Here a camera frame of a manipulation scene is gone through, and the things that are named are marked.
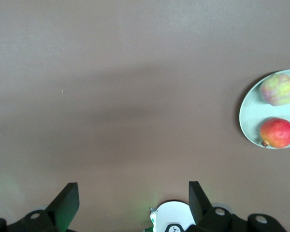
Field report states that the light green round plate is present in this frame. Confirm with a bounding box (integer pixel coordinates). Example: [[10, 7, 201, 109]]
[[238, 69, 290, 150]]

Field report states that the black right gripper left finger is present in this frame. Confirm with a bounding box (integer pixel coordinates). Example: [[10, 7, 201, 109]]
[[0, 182, 80, 232]]

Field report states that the red pomegranate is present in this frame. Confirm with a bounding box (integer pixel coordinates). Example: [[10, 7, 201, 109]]
[[260, 117, 290, 148]]

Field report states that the green pink peach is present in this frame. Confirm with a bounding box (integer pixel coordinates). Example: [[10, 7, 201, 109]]
[[260, 73, 290, 106]]

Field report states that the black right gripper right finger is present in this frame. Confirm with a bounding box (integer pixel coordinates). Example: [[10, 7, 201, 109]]
[[188, 180, 288, 232]]

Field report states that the brown table cover mat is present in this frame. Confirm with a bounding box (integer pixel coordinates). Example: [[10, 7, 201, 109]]
[[0, 0, 290, 232]]

